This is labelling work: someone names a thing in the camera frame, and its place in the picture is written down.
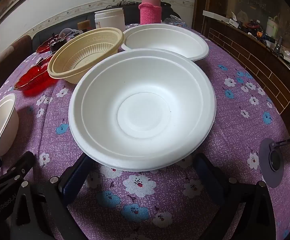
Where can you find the white plastic jar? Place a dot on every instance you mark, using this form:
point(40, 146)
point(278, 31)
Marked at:
point(109, 18)

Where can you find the large white foam bowl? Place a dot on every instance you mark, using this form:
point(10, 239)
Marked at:
point(145, 112)
point(165, 41)

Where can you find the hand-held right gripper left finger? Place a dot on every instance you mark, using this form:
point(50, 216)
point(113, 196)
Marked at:
point(72, 180)

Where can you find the purple floral tablecloth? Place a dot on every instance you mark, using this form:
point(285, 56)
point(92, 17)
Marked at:
point(234, 130)

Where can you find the pink knit-sleeved thermos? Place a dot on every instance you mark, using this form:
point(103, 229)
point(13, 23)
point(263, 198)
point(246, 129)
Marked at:
point(150, 12)

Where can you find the brown wooden sideboard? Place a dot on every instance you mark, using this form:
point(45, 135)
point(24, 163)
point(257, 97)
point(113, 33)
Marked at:
point(254, 60)

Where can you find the beige plastic bowl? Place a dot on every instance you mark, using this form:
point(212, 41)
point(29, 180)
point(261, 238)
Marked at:
point(85, 52)

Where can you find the black jar with jagged lid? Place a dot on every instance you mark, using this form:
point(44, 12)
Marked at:
point(58, 45)

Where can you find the clear plastic bag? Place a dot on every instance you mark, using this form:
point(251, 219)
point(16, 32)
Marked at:
point(174, 21)

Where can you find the brown chair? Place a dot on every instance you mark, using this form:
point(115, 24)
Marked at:
point(7, 52)

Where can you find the small white bowl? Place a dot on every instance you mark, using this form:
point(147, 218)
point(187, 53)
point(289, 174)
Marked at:
point(2, 125)

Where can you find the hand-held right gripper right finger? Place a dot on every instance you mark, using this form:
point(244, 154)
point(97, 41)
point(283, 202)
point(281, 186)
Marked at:
point(202, 172)

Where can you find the dark grey sofa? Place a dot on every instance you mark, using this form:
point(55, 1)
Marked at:
point(42, 36)

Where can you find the red glass plate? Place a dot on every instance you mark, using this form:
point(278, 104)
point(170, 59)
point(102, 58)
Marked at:
point(43, 47)
point(35, 78)

